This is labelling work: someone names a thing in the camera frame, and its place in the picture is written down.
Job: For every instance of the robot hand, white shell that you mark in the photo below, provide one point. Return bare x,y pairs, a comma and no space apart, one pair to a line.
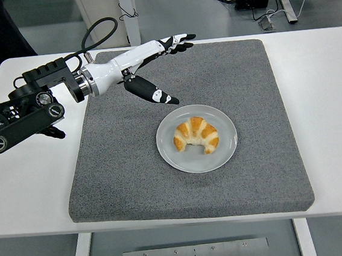
108,70

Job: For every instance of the golden croissant bread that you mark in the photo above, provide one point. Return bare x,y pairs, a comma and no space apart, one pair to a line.
195,130

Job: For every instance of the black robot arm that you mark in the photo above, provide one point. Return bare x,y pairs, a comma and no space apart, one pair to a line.
31,120

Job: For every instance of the pale grey round plate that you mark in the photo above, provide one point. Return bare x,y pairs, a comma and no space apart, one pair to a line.
168,146

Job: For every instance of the grey speckled foam mat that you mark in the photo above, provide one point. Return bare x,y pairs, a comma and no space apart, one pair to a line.
195,189

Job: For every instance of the small grey foot pedal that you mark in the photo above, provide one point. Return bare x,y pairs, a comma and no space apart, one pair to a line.
267,24

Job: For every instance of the white furniture frame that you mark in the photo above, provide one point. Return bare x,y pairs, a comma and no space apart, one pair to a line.
131,29

